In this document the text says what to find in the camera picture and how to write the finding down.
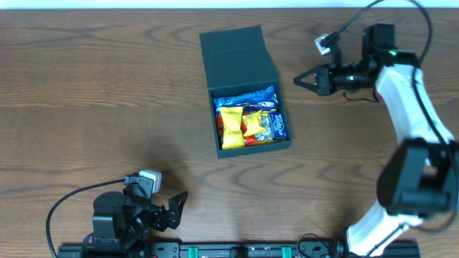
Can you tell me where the blue wafer bar packet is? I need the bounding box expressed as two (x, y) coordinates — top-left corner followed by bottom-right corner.
(212, 85), (278, 110)

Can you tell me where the blue Eclipse gum pack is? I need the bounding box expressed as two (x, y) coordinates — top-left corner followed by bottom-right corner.
(268, 112), (288, 140)

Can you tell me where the yellow seed snack bag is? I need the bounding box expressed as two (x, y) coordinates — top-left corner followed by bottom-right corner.
(255, 111), (273, 143)

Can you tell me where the small yellow candy wrapper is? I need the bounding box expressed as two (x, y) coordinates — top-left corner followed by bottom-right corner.
(242, 110), (267, 137)

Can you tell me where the dark green box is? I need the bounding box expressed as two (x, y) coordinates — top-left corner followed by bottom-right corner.
(199, 26), (293, 158)

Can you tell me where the large yellow candy wrapper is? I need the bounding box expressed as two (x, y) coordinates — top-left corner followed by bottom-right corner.
(220, 107), (245, 150)

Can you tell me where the dark blue snack bar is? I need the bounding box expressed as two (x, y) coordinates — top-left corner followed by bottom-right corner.
(243, 102), (278, 113)

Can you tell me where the red Hacks candy bag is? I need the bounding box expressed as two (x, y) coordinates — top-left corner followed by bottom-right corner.
(215, 114), (259, 146)

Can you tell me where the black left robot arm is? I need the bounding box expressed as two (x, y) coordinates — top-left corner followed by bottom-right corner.
(80, 170), (189, 258)

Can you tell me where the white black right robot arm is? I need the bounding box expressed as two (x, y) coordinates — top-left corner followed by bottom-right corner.
(294, 24), (458, 257)

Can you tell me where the black aluminium mounting rail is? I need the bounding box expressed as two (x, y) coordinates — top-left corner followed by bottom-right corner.
(57, 240), (421, 258)

